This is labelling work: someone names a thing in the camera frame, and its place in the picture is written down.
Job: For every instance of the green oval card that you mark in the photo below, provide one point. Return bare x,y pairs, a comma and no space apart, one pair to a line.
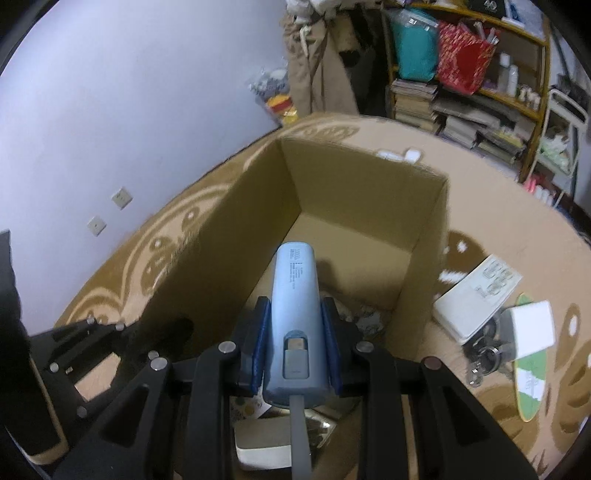
531,383

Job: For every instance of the flat white grey case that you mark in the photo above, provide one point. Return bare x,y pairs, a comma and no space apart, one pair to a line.
475,300

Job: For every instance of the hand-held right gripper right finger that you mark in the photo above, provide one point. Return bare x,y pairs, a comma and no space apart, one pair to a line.
331,344

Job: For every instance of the white wall outlet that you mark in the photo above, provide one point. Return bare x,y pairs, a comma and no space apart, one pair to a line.
96,225
122,197

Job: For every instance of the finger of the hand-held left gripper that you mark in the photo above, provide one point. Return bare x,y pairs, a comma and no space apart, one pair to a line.
99,383
106,334

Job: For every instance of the large white plug charger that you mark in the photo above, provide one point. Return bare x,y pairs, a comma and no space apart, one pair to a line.
531,330

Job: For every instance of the red patterned bag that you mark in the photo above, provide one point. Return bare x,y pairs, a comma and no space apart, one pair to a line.
464,60

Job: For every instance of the light blue power bank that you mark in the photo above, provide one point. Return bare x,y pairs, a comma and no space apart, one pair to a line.
295,295

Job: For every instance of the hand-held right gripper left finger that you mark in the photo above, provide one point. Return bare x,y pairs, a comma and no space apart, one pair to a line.
259,344

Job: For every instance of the yellow wooden shelf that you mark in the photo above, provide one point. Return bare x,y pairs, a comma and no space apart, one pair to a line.
538,106

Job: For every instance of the white bottle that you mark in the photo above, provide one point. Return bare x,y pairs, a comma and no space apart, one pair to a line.
504,71

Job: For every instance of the clear bag of colourful things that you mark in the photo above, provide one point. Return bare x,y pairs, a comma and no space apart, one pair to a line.
277,97

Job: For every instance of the printed cardboard box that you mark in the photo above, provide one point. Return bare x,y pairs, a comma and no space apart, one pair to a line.
351,194

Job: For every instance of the stack of books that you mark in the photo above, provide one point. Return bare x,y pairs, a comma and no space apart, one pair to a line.
461,120

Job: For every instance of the white metal rack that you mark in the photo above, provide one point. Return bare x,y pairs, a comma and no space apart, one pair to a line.
561,120

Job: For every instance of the beige hanging garment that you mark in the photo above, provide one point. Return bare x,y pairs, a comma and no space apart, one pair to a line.
318,69

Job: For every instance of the teal bag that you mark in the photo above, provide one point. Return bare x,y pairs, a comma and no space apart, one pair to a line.
415,46

